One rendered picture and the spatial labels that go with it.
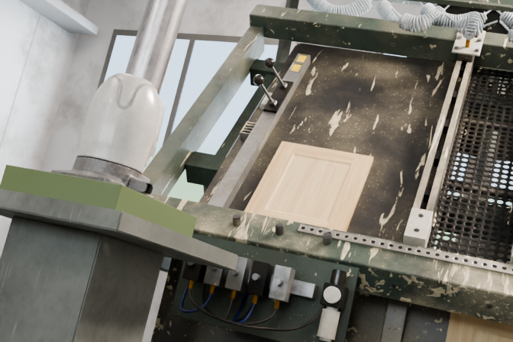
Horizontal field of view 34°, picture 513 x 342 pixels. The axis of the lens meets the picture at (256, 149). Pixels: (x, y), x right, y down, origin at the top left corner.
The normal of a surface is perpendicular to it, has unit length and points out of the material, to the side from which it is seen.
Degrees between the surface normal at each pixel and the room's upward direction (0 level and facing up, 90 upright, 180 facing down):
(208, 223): 50
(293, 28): 140
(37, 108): 90
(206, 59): 90
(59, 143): 90
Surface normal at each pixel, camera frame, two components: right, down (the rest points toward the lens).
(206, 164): -0.04, -0.80
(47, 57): 0.88, 0.11
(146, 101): 0.73, -0.22
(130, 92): 0.25, -0.47
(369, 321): -0.24, -0.25
